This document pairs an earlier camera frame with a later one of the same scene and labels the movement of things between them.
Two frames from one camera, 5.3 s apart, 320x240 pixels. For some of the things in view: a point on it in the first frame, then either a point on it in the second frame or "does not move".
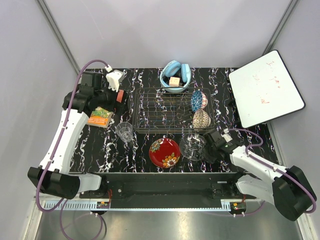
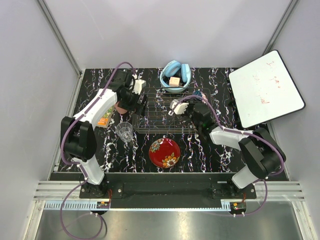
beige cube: (174, 81) does not move
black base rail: (168, 187) does not move
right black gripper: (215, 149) -> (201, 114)
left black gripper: (121, 108) -> (133, 107)
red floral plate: (164, 153) does not move
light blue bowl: (165, 81) does not move
